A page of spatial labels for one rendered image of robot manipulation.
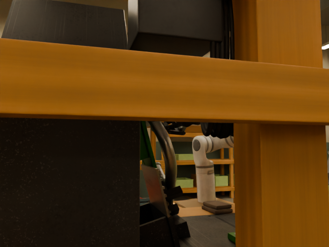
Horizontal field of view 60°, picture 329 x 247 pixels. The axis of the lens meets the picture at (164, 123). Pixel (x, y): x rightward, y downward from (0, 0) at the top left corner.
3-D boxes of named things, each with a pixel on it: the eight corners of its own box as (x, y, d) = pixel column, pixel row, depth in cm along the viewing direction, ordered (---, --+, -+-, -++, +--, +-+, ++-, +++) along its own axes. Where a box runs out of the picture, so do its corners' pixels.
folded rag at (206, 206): (233, 212, 106) (233, 204, 106) (215, 214, 103) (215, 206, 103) (218, 207, 115) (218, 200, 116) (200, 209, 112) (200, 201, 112)
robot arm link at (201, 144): (201, 135, 139) (203, 171, 139) (215, 135, 144) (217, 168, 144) (189, 136, 147) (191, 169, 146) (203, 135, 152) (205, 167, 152)
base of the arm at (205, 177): (195, 199, 148) (193, 166, 149) (211, 197, 150) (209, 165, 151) (201, 204, 139) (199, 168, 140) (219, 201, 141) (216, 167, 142)
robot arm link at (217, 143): (246, 145, 130) (231, 147, 124) (207, 153, 152) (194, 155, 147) (242, 125, 131) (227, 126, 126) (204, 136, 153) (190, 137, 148)
